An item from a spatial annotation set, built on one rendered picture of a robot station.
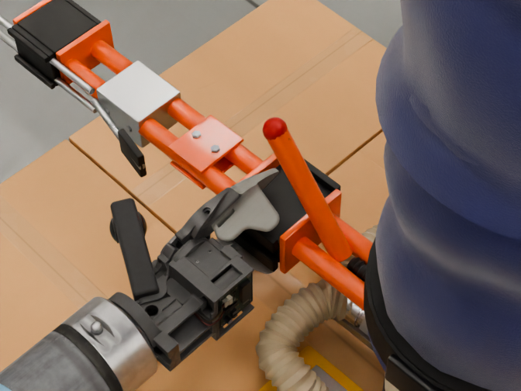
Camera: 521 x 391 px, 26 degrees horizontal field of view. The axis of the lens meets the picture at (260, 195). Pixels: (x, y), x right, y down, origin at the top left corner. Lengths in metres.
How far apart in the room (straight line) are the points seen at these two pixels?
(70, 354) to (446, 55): 0.51
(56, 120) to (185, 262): 1.86
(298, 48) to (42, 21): 1.02
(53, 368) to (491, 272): 0.42
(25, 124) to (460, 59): 2.34
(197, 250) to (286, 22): 1.28
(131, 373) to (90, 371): 0.04
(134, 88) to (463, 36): 0.67
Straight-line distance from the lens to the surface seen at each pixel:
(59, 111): 2.91
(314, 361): 1.16
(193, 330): 1.06
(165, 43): 3.04
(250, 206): 1.08
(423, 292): 0.82
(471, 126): 0.64
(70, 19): 1.30
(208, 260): 1.06
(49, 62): 1.27
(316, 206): 1.07
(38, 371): 1.00
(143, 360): 1.03
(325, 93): 2.17
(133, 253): 1.08
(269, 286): 1.23
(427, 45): 0.64
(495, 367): 0.84
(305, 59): 2.23
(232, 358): 1.19
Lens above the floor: 2.16
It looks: 53 degrees down
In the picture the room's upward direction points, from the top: straight up
